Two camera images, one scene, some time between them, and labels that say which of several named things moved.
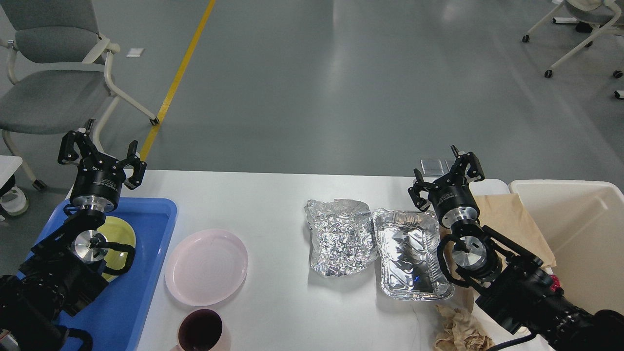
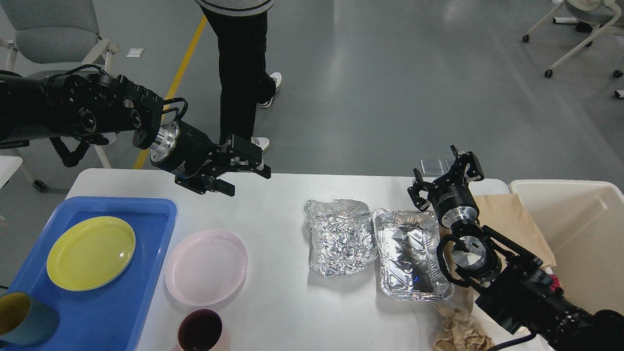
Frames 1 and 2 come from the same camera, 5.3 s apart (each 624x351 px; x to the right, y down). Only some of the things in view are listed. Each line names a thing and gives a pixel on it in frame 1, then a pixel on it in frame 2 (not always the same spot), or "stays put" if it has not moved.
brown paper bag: (505, 217) stays put
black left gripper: (99, 183) to (194, 161)
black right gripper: (451, 197) stays put
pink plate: (205, 266) stays put
